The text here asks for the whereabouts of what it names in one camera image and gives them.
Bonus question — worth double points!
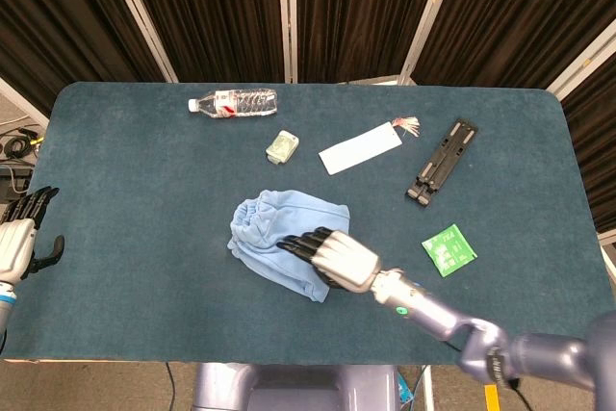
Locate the green tea sachet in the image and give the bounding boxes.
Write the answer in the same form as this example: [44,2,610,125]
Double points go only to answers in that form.
[421,223,478,278]

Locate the thin black hanging cable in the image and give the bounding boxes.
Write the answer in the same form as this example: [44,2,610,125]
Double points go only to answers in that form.
[165,362,177,411]

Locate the white bookmark with tassel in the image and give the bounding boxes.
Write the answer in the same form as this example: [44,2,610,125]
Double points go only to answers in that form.
[318,116,421,176]

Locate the light blue pants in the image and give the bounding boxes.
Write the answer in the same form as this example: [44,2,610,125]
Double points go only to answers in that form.
[227,189,351,304]

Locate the purple-grey robot torso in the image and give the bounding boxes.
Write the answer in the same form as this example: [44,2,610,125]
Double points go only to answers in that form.
[191,362,401,411]

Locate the black floor device box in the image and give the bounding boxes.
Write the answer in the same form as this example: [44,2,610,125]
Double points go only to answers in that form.
[0,165,36,204]

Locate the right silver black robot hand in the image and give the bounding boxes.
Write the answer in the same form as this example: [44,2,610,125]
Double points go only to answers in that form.
[276,226,383,295]

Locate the black folding stand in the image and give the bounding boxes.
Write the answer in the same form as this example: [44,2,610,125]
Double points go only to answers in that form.
[405,117,479,211]

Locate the clear plastic water bottle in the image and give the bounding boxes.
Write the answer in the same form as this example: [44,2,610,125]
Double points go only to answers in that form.
[187,88,279,119]

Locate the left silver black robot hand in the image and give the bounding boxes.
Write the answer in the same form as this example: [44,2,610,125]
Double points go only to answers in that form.
[0,186,65,285]

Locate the small pale green packet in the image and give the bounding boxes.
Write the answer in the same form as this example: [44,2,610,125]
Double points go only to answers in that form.
[265,129,300,166]

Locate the black floor cable bundle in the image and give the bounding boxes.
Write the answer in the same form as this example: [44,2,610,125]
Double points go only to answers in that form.
[0,124,44,161]

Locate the black curtain divider panel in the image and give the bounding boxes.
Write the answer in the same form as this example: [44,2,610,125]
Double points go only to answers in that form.
[0,0,179,116]
[100,0,293,84]
[399,0,616,94]
[287,0,463,85]

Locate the blue felt table cover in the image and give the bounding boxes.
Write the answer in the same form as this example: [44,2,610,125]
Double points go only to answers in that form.
[0,82,616,367]

